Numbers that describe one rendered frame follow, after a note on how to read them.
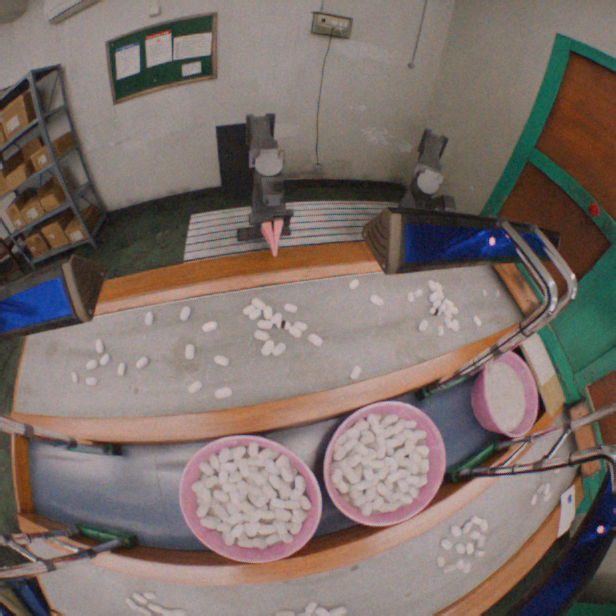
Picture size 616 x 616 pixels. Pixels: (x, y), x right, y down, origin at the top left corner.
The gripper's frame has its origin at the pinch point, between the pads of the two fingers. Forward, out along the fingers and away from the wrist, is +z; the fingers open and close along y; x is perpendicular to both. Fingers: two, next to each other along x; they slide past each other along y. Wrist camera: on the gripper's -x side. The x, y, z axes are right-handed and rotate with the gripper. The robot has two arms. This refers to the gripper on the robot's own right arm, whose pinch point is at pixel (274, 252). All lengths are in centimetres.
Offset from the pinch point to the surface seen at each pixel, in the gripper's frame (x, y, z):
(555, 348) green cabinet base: -27, 87, 38
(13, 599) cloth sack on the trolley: -71, -234, 166
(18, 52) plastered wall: 12, -212, -239
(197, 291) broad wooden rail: 8.7, -20.9, 6.2
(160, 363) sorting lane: -2.3, -31.0, 21.0
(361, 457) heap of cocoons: -20.8, 8.5, 42.7
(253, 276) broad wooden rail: 8.6, -5.4, 4.6
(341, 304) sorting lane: 3.0, 15.7, 14.8
